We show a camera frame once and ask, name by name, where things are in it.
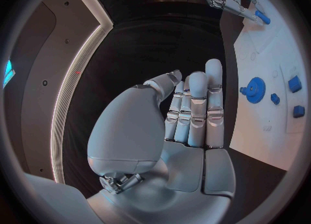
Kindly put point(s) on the blue peg beside gear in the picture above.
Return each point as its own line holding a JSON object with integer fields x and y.
{"x": 243, "y": 90}

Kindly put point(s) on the small blue peg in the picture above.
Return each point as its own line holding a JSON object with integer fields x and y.
{"x": 275, "y": 99}

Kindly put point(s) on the glowing light bar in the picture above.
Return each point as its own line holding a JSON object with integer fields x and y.
{"x": 8, "y": 73}

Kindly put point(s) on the blue gear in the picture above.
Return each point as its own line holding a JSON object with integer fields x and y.
{"x": 255, "y": 91}

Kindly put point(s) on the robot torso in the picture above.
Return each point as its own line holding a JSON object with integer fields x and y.
{"x": 36, "y": 52}

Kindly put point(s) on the blue long cylinder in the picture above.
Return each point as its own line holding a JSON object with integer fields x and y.
{"x": 263, "y": 18}

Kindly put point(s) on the small blue block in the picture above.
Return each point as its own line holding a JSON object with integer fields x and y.
{"x": 298, "y": 111}

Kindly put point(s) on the white task board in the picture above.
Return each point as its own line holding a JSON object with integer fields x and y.
{"x": 262, "y": 130}

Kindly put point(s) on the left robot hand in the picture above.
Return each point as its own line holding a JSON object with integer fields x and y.
{"x": 131, "y": 126}

